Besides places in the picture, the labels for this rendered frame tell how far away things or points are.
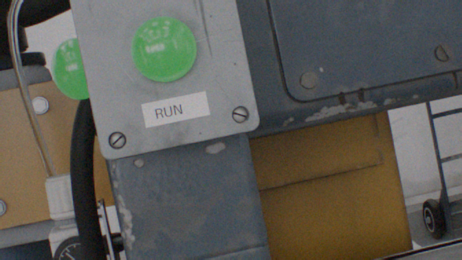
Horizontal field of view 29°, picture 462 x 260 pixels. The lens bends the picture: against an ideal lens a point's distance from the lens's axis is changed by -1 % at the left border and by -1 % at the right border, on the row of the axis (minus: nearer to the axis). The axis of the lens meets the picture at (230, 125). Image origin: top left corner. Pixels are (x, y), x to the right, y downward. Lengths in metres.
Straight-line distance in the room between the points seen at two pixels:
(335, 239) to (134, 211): 0.35
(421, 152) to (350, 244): 5.20
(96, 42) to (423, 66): 0.18
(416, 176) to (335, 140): 5.25
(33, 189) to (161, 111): 0.44
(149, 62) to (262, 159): 0.33
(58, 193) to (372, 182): 0.28
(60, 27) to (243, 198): 5.21
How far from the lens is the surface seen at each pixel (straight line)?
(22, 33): 0.94
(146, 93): 0.41
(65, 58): 0.43
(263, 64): 0.47
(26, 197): 0.85
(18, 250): 0.90
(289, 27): 0.47
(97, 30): 0.42
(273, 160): 0.72
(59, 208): 0.68
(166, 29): 0.40
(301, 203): 0.78
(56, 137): 0.84
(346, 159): 0.73
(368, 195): 0.79
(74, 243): 0.66
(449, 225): 5.75
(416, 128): 5.96
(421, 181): 5.99
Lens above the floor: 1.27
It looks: 3 degrees down
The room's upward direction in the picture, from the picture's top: 11 degrees counter-clockwise
